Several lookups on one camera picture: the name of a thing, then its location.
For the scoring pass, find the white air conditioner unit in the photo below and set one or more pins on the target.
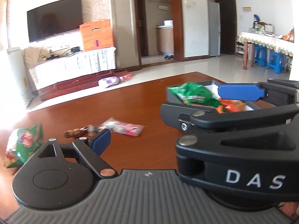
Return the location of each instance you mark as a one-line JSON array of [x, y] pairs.
[[19, 76]]

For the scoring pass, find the silver refrigerator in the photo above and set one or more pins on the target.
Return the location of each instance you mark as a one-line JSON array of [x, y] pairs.
[[214, 29]]

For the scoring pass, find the black wall television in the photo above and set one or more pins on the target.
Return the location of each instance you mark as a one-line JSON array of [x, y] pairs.
[[54, 18]]

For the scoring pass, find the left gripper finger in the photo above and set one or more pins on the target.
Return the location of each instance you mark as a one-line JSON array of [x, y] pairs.
[[90, 150]]

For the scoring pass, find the tv cabinet with cloth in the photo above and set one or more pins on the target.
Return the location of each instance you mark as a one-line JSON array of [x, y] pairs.
[[76, 72]]

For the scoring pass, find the pink white candy packet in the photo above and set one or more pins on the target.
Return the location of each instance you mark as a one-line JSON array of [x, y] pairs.
[[124, 128]]

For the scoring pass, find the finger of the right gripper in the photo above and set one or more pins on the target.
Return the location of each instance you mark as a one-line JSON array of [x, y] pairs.
[[189, 119], [273, 93]]

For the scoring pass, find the purple white floor object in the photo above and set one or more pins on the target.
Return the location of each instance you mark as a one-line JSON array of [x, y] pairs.
[[109, 81]]

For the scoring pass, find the grey shallow tray box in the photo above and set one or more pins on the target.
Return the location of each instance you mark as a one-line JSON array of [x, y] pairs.
[[213, 87]]

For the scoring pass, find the orange cardboard box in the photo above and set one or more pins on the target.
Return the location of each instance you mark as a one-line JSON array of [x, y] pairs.
[[97, 35]]

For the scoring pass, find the green snack bag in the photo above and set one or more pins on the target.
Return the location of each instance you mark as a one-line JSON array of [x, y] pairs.
[[194, 93]]

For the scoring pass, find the kitchen counter cabinet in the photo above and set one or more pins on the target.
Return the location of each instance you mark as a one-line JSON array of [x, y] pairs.
[[165, 40]]

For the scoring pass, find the round green chip bag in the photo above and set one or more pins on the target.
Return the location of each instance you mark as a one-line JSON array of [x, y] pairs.
[[22, 144]]

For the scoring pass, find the pair of slippers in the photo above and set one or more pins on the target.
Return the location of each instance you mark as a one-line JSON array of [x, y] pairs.
[[169, 57]]

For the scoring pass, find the person right hand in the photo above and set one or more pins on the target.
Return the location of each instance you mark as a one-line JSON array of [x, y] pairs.
[[290, 209]]

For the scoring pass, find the dining table with lace cloth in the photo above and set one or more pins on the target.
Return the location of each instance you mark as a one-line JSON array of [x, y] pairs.
[[278, 45]]

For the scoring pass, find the small orange snack packet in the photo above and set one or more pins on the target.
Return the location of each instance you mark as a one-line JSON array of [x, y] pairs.
[[230, 106]]

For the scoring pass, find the blue plastic stool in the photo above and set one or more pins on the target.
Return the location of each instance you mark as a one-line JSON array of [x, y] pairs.
[[276, 61], [260, 55]]

